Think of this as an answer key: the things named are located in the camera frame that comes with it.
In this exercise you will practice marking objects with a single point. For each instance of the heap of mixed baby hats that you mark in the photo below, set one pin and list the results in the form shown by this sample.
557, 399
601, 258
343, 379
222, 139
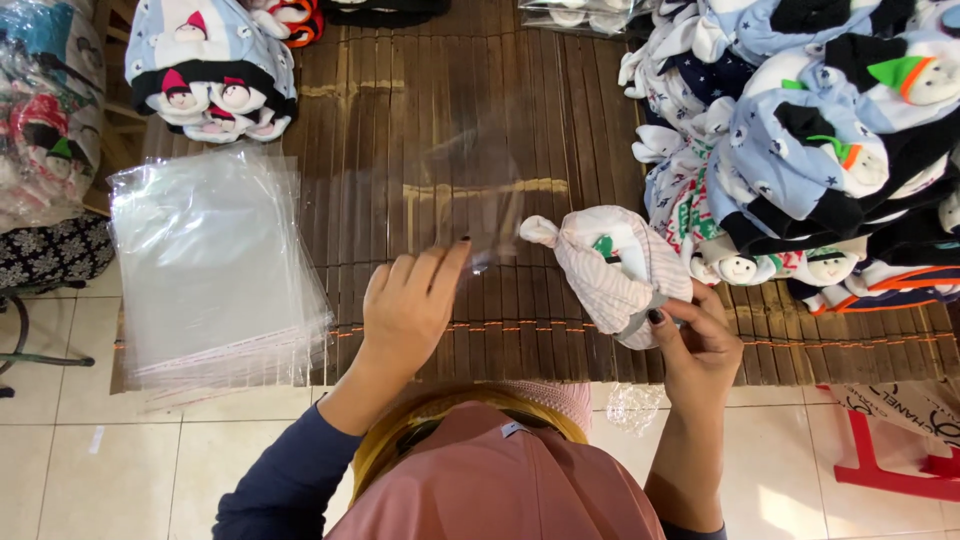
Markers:
806, 150

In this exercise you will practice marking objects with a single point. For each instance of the pink striped baby hat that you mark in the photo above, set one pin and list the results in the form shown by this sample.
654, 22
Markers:
615, 274

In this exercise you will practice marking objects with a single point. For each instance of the clear plastic bag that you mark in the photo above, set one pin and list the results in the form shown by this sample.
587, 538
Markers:
442, 202

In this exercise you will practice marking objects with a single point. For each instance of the person's left hand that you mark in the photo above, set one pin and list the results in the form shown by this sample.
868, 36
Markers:
409, 311

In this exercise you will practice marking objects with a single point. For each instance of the crumpled clear plastic wrap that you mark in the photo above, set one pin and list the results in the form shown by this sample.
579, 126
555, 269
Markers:
634, 405

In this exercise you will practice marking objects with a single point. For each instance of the black floral cushioned chair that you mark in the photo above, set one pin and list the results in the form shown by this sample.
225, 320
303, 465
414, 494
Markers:
49, 259

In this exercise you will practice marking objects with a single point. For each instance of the person's pink clothing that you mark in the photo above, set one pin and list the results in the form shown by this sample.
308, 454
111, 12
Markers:
487, 472

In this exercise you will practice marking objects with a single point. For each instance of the person's right hand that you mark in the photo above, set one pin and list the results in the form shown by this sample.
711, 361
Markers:
697, 352

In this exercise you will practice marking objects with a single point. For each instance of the black fabric piece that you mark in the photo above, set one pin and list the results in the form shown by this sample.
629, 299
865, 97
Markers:
382, 11

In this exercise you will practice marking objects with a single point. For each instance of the brown bamboo mat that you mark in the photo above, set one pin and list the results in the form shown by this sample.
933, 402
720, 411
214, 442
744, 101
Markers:
525, 187

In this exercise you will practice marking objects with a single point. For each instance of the pile of blue baby hats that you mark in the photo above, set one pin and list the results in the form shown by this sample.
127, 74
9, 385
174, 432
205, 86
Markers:
214, 71

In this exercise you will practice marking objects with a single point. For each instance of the plastic sack of hats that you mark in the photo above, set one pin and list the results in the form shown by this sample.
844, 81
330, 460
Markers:
45, 112

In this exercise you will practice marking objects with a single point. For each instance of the person's left fingers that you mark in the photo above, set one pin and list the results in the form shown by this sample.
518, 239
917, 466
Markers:
431, 270

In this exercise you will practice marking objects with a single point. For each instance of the stack of clear plastic bags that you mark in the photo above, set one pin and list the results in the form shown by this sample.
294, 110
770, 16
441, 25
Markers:
214, 266

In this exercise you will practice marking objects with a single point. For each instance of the wooden chair frame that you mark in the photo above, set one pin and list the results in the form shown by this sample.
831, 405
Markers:
112, 90

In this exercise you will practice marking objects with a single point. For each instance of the paper shopping bag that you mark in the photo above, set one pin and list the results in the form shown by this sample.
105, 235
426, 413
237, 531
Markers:
904, 409

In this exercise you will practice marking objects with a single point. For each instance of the packed hats in plastic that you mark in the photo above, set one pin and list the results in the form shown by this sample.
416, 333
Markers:
581, 15

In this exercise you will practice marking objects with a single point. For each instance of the red plastic stool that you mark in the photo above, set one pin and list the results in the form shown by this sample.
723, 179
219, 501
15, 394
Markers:
892, 457

